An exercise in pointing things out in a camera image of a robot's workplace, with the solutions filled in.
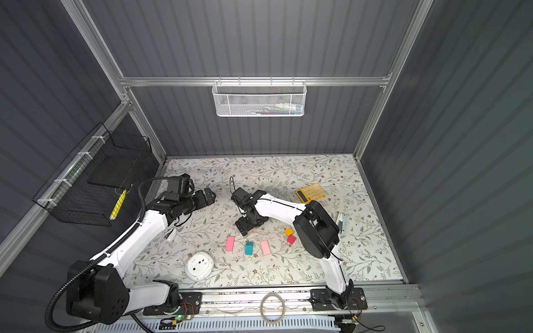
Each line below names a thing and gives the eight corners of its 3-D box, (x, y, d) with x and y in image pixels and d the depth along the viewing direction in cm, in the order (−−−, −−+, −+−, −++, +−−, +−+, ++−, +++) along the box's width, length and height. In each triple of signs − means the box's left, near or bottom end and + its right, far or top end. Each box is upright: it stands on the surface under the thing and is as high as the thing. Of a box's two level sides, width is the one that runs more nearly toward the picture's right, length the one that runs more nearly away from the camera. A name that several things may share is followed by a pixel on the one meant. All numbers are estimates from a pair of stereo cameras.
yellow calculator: (302, 204, 103) (303, 202, 101) (295, 192, 108) (296, 190, 106) (326, 196, 106) (327, 194, 104) (318, 184, 111) (318, 182, 109)
